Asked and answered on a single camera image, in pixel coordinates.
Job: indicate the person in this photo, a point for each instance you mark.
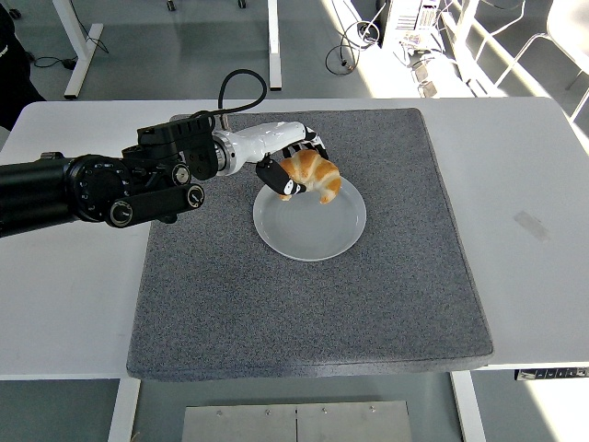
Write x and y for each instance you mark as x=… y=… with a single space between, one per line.
x=14 y=69

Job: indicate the black table height control panel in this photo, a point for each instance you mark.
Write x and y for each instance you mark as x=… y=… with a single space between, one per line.
x=552 y=373

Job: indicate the white table leg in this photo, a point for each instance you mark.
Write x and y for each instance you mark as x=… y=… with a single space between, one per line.
x=469 y=410
x=123 y=410

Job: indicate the white metal rail frame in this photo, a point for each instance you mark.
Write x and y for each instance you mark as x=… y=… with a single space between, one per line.
x=497 y=46

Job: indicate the pale grey round plate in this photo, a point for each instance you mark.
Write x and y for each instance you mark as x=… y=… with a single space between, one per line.
x=313 y=230

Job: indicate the grey felt mat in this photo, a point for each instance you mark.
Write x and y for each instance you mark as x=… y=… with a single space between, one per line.
x=299 y=313

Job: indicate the white electronics box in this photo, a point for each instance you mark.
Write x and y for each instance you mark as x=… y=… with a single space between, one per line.
x=405 y=20

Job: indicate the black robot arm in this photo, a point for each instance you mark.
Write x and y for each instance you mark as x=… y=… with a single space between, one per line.
x=92 y=184

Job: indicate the grey tape strip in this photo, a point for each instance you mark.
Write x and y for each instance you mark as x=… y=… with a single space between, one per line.
x=531 y=225

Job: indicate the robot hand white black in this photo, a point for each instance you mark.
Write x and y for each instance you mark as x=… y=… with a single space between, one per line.
x=271 y=138

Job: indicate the grey metal plate with screws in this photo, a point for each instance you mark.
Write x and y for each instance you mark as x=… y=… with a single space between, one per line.
x=294 y=423

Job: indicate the white chair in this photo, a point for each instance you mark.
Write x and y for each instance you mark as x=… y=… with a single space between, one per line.
x=567 y=27

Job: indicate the golden croissant bread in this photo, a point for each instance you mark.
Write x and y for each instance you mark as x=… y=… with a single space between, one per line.
x=317 y=172

